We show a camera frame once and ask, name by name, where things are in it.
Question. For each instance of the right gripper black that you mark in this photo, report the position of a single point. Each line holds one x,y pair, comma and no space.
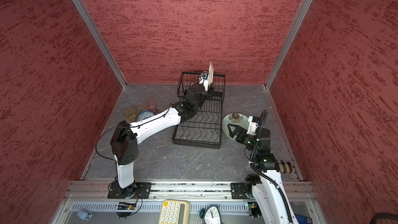
237,129

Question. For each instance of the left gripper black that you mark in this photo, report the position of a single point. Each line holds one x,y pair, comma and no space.
209,95

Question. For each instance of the mint green plate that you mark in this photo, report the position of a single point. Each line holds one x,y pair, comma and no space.
237,119

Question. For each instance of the cream plate gold rim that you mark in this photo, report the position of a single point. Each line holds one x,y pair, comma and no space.
210,74

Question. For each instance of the pink drinking glass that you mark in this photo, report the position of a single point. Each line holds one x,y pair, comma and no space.
148,104

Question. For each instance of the blue floral white bowl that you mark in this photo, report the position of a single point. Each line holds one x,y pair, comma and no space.
144,115

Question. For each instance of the amber drinking glass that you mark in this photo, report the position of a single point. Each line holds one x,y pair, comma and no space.
130,113

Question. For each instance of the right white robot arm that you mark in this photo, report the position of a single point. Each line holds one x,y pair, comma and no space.
266,185

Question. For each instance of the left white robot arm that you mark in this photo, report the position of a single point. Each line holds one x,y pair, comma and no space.
127,137

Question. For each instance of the teal alarm clock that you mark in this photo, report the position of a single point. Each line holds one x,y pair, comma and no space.
210,215

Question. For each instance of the yellow calculator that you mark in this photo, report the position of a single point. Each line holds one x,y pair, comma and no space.
174,212

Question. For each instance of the small grey cap object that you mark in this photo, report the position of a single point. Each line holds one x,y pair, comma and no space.
84,214

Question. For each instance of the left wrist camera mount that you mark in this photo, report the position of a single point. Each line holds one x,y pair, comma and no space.
203,79

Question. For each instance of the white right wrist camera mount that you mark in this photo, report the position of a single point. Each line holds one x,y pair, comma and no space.
253,125

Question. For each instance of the black wire dish rack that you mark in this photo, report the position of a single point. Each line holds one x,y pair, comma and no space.
204,129

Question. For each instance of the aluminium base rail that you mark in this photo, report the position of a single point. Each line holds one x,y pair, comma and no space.
97,195

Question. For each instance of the aluminium corner post right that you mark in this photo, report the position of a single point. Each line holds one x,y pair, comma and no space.
297,21

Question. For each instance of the aluminium corner post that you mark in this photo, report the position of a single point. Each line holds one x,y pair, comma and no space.
88,20
297,21

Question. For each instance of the aluminium corner post left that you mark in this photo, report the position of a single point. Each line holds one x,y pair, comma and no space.
88,20

